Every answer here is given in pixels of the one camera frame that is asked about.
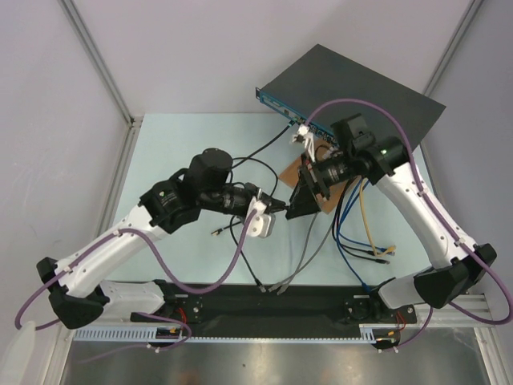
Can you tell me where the yellow ethernet cable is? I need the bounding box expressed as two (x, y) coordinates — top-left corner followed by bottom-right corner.
(360, 184), (398, 257)

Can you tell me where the wooden base board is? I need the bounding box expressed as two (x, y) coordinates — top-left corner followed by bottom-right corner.
(279, 139), (346, 214)

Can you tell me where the grey ethernet cable plugged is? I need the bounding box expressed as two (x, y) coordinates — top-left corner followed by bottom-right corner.
(265, 212), (336, 292)

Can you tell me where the black ethernet cable plugged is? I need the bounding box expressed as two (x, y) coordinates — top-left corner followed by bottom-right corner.
(335, 184), (390, 267)

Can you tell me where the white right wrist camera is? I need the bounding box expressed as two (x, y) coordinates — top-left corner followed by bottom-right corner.
(290, 124), (316, 163)

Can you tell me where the black cable teal plug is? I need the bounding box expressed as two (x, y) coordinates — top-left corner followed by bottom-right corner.
(210, 121), (297, 237)

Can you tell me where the blue ethernet cable plugged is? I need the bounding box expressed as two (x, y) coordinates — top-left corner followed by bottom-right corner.
(335, 184), (398, 256)

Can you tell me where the black thin cable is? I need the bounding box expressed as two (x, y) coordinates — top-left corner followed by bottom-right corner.
(228, 158), (281, 293)

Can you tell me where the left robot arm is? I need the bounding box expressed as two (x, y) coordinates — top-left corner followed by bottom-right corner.
(37, 148), (287, 330)

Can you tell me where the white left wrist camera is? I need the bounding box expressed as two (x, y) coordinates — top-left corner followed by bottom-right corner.
(246, 197), (276, 238)

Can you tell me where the right aluminium frame post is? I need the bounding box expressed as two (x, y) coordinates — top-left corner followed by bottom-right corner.
(422, 0), (486, 97)

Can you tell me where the grey ethernet cable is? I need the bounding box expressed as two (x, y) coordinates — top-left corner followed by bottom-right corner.
(269, 213), (318, 295)
(265, 212), (336, 292)

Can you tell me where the blue-faced black network switch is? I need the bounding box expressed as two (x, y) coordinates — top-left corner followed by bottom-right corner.
(256, 44), (446, 148)

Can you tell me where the aluminium front frame rail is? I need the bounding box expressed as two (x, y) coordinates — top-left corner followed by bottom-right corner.
(59, 291), (489, 330)

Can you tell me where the white slotted cable duct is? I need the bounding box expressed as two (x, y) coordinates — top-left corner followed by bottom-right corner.
(74, 326), (395, 344)

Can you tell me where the black ethernet cable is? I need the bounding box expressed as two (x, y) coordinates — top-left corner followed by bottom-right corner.
(335, 184), (390, 267)
(332, 184), (378, 258)

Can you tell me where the aluminium frame post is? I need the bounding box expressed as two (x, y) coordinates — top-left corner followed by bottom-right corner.
(58, 0), (142, 127)
(422, 0), (486, 97)

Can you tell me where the blue ethernet cable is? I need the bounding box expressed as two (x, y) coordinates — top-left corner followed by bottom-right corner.
(335, 184), (398, 256)
(335, 184), (372, 290)

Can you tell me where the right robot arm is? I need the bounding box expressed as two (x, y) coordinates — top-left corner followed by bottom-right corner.
(286, 114), (497, 322)

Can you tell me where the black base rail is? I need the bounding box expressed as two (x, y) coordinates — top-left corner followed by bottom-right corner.
(131, 280), (418, 338)

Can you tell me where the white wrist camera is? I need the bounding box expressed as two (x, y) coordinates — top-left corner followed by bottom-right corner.
(290, 124), (316, 163)
(246, 197), (276, 238)

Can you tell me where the left aluminium frame post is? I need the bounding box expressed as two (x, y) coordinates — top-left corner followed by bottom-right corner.
(58, 0), (142, 127)

